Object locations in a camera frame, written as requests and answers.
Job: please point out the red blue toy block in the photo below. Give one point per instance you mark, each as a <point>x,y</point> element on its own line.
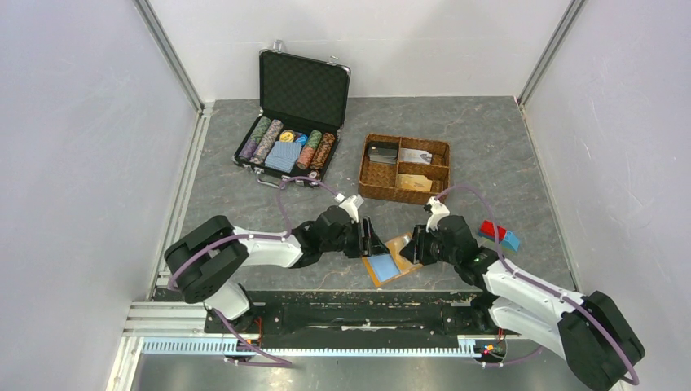
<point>508,240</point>

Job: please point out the woven brown basket tray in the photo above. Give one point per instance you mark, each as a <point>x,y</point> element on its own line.
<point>380,180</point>

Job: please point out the yellow blue loose chips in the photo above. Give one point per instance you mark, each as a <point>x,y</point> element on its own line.
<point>292,136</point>

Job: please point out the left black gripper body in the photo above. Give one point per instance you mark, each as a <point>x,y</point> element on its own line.
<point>353,240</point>

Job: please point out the black card deck box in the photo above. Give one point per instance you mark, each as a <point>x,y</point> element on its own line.
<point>383,152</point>

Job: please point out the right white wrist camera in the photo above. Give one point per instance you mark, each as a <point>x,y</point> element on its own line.
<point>437,211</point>

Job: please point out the blue playing card deck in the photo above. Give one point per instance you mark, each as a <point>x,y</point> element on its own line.
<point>283,156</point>

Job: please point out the pink grey chip stack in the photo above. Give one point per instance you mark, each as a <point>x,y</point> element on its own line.
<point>267,141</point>

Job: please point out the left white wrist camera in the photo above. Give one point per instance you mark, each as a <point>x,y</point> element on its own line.
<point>350,204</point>

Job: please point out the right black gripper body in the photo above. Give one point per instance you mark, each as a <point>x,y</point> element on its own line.
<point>434,250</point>

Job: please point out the purple green chip stack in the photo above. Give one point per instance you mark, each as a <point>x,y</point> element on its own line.
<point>255,138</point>

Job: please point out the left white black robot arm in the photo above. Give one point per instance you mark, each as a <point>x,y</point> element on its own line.
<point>202,262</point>

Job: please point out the orange gold card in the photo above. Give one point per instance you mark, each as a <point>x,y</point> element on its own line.
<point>414,182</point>

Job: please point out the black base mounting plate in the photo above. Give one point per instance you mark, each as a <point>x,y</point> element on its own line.
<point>361,319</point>

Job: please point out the orange card holder wallet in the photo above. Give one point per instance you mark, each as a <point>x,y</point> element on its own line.
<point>385,268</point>

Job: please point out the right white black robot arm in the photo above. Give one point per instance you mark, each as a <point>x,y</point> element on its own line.
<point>588,331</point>

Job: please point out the green orange chip stack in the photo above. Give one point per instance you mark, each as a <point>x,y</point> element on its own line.
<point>309,149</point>

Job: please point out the brown black chip stack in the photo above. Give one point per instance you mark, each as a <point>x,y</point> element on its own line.
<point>322,151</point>

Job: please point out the black poker chip case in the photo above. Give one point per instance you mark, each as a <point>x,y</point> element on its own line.
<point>305,94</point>

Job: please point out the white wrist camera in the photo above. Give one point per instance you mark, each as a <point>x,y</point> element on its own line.
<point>437,211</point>
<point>350,204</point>

